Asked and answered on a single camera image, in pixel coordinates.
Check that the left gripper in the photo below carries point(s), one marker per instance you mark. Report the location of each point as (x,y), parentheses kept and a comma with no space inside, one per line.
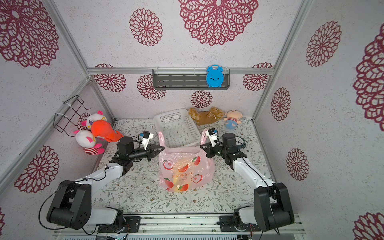
(149,153)

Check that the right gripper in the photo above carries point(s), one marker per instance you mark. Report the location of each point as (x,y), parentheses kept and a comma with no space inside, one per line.
(212,149)

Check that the pink plastic bag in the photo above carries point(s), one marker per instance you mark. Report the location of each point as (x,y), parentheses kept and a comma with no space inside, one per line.
(184,168)

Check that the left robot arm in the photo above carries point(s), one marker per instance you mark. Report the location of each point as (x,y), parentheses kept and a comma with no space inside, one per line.
(71,206)

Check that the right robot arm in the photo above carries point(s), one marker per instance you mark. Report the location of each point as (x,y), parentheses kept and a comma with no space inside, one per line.
(272,208)

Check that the white plastic basket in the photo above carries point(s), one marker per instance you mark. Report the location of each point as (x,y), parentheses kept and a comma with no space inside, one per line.
(178,128)

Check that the brown teddy bear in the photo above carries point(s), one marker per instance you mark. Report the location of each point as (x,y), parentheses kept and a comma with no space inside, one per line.
(207,117)

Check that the small doll blue outfit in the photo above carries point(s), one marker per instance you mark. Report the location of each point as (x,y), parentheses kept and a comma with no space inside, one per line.
(232,119)

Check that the red plush toy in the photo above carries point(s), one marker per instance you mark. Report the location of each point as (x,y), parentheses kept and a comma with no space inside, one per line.
(102,129)

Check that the white pink plush upper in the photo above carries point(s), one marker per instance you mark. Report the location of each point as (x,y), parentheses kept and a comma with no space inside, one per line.
(86,120)

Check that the white pink plush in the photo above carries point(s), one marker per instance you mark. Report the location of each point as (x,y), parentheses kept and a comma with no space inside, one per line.
(86,120)
(88,142)

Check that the white pink plush lower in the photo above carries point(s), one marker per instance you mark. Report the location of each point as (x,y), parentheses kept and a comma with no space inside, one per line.
(88,142)

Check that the blue alarm clock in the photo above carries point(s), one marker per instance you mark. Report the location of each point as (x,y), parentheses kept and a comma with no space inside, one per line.
(215,76)

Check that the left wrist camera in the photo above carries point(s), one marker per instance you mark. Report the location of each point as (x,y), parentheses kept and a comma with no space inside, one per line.
(145,138)

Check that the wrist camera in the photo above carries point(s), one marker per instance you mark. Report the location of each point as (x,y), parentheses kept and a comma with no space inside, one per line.
(145,138)
(212,134)

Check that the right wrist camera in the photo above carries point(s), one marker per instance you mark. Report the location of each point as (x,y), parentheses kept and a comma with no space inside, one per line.
(212,134)

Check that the grey wall shelf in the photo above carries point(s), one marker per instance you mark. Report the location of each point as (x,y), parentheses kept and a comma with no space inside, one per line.
(194,81)

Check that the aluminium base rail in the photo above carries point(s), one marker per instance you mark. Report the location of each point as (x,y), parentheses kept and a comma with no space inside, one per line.
(183,226)

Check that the black wire rack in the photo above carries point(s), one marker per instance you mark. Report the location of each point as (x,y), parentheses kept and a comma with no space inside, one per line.
(70,121)

